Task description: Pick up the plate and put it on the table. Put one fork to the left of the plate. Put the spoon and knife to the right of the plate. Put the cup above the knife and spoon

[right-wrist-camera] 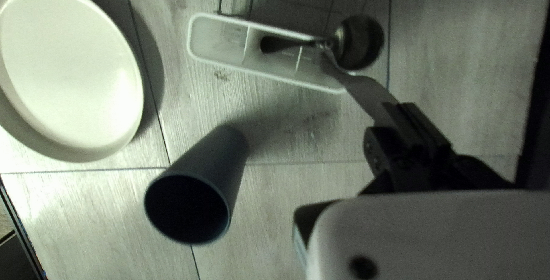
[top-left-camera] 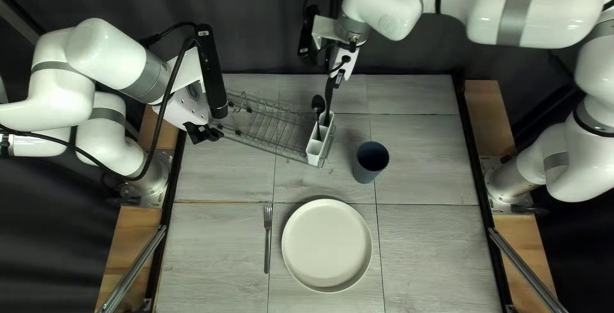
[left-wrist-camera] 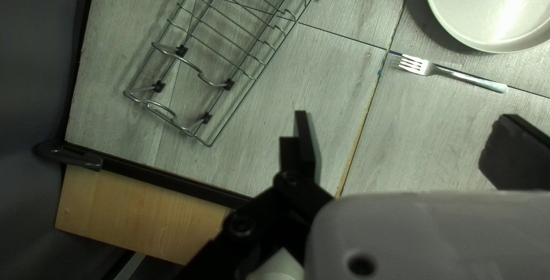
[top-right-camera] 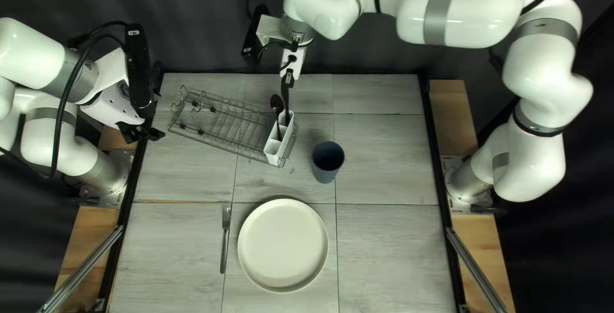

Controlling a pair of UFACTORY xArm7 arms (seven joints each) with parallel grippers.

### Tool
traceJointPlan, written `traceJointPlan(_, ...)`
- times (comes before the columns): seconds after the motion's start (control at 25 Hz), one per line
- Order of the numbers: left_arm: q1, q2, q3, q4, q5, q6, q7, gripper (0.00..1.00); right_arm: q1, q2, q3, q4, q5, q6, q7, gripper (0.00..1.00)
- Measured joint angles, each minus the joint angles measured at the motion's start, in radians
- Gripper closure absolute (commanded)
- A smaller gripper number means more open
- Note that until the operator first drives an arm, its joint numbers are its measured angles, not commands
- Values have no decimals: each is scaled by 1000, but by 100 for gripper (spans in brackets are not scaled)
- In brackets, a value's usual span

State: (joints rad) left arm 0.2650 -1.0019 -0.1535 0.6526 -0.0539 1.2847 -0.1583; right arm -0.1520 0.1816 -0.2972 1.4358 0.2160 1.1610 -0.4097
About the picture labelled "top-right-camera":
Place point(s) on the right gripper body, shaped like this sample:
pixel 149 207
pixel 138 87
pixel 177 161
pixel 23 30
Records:
pixel 293 61

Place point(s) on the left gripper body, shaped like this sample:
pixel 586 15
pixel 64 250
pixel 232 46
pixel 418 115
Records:
pixel 110 97

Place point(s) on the pale plate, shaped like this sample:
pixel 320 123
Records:
pixel 283 246

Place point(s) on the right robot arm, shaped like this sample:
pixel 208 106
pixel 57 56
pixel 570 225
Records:
pixel 455 10

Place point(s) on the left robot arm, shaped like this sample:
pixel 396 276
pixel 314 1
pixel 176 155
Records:
pixel 29 49

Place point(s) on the black spoon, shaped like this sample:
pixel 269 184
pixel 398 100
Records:
pixel 277 103

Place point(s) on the dark blue cup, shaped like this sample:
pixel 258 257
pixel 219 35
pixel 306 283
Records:
pixel 328 169

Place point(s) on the fork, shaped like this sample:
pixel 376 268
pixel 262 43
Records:
pixel 224 255

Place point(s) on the white cutlery holder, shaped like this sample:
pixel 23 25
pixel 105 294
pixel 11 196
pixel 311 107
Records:
pixel 278 152

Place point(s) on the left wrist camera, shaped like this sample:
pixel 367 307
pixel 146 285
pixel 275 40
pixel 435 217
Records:
pixel 139 77

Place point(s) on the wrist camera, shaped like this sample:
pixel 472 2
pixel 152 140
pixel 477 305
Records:
pixel 254 29
pixel 139 77

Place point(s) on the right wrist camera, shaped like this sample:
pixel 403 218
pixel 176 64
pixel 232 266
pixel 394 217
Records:
pixel 254 29

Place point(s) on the black frame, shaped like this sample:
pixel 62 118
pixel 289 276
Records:
pixel 434 159

